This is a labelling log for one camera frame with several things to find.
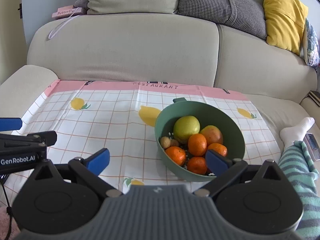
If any striped teal trouser leg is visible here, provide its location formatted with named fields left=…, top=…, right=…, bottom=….
left=278, top=140, right=319, bottom=239

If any pink butterfly box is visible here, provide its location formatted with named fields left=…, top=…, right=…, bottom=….
left=52, top=5, right=83, bottom=18

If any mandarin orange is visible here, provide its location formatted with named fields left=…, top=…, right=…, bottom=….
left=187, top=157, right=208, bottom=175
left=165, top=146, right=187, bottom=166
left=188, top=133, right=207, bottom=157
left=207, top=143, right=228, bottom=157

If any yellow cushion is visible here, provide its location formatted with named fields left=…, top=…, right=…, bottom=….
left=263, top=0, right=309, bottom=55

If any patterned blue cushion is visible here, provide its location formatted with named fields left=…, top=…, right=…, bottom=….
left=302, top=19, right=319, bottom=69

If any green pear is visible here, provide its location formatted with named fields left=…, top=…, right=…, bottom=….
left=200, top=125, right=223, bottom=145
left=173, top=115, right=200, bottom=144

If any pink checked lemon cloth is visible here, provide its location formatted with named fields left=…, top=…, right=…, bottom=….
left=14, top=80, right=280, bottom=192

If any houndstooth cushion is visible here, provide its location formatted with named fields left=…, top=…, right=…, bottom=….
left=177, top=0, right=267, bottom=40

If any white sock foot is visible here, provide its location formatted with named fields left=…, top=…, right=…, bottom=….
left=279, top=117, right=315, bottom=150

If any green colander bowl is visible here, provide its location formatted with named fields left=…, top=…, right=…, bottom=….
left=155, top=98, right=246, bottom=182

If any brown kiwi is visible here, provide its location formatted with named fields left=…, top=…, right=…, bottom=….
left=160, top=137, right=171, bottom=149
left=170, top=139, right=179, bottom=147

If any black cable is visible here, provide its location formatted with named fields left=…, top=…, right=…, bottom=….
left=0, top=173, right=13, bottom=240

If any beige sofa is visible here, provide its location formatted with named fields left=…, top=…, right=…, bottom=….
left=1, top=14, right=319, bottom=136

